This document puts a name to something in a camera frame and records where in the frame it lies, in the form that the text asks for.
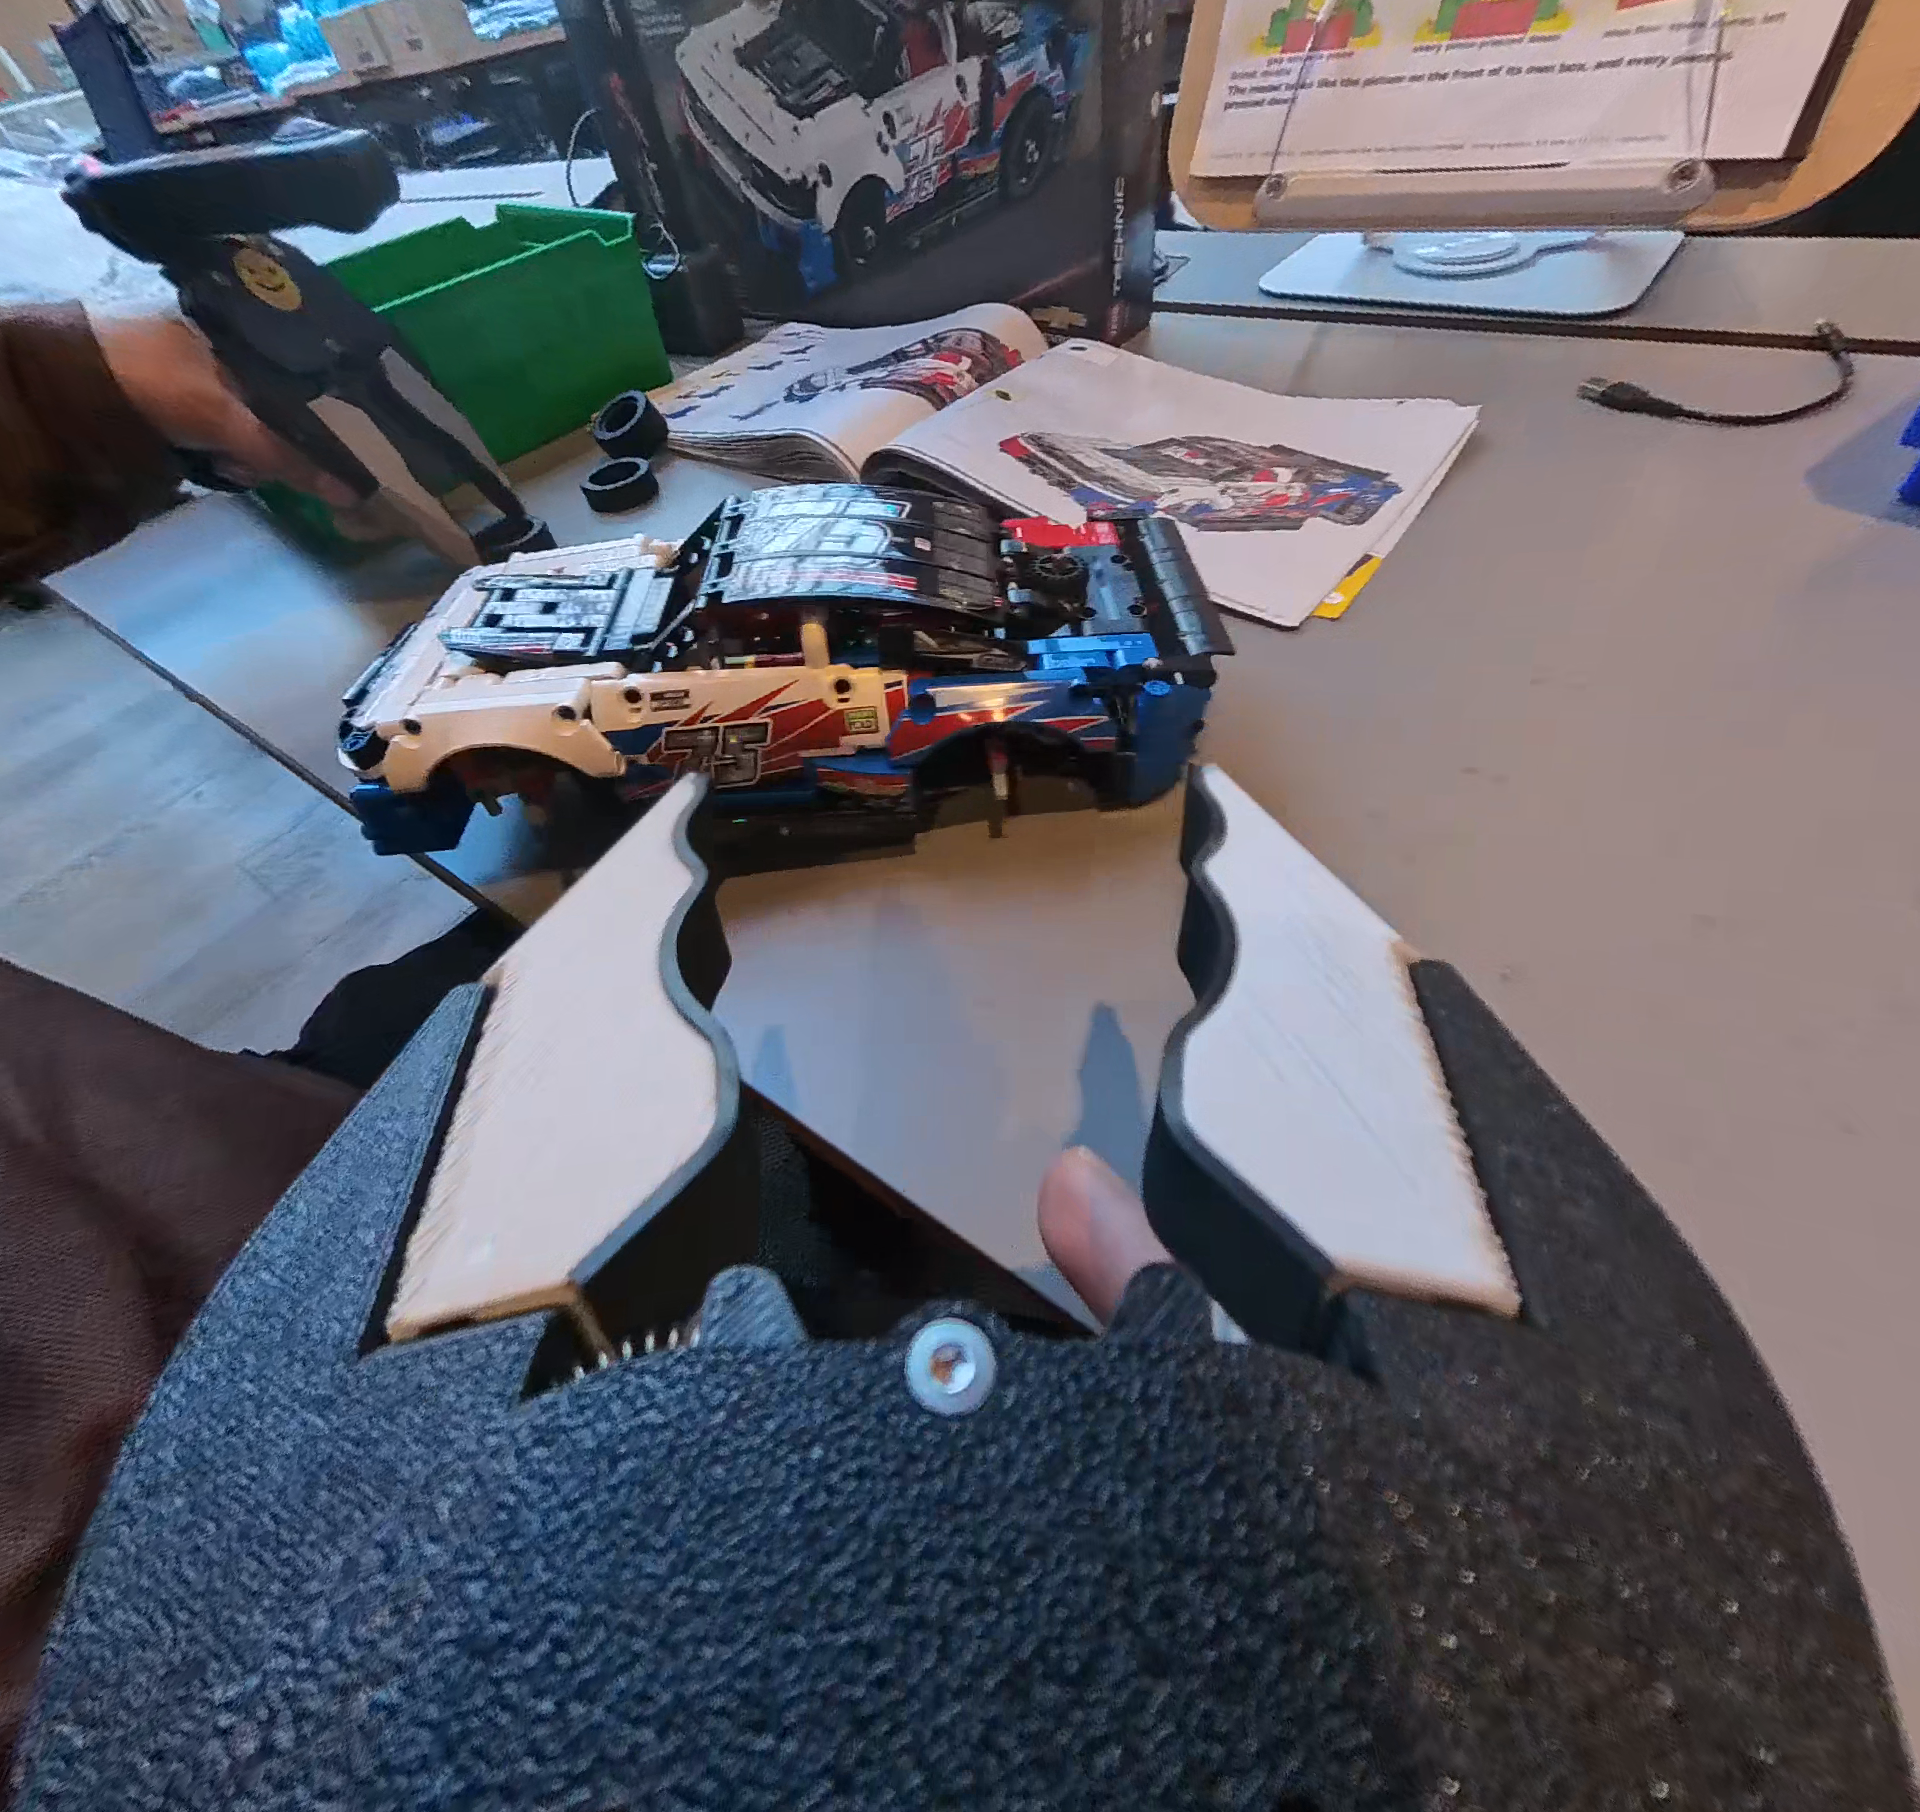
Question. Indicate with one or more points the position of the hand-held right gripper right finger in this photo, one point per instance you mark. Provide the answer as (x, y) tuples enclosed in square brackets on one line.
[(1334, 1093)]

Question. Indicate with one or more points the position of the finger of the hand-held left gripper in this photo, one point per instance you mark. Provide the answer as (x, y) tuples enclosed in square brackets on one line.
[(390, 471), (451, 448)]

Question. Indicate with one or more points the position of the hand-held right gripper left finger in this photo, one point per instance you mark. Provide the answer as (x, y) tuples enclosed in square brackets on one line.
[(571, 1093)]

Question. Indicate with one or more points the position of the black treaded toy tire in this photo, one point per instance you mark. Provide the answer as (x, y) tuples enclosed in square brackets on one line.
[(518, 540)]

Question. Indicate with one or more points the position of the toy brick race car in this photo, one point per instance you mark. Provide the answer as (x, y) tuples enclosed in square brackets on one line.
[(780, 672)]

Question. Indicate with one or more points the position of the person's left forearm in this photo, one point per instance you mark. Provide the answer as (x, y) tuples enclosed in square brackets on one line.
[(60, 432)]

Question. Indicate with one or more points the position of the grey desk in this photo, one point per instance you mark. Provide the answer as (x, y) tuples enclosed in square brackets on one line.
[(1574, 792)]

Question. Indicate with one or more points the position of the person's left hand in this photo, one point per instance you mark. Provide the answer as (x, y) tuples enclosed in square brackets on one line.
[(180, 389)]

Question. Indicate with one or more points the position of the person's right hand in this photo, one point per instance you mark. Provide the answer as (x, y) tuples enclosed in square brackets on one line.
[(1102, 1229)]

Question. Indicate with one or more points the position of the green container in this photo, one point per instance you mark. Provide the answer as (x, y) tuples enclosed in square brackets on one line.
[(526, 328)]

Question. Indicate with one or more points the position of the wooden workbench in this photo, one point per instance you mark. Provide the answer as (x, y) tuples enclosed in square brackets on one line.
[(374, 103)]

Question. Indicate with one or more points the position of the background cardboard box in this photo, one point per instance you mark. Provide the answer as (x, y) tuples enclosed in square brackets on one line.
[(398, 31)]

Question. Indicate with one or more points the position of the black toy car box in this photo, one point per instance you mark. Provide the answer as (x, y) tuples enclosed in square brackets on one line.
[(870, 117)]

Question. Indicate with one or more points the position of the open instruction booklet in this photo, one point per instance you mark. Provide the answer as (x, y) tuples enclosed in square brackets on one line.
[(1201, 432)]

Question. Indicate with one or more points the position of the white stand base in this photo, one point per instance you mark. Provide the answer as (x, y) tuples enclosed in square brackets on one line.
[(1470, 269)]

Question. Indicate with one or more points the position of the blue plastic bin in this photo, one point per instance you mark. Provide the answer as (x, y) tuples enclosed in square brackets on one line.
[(1911, 456)]

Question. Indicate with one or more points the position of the instruction sign board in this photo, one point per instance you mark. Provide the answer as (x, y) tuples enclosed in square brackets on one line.
[(1500, 42)]

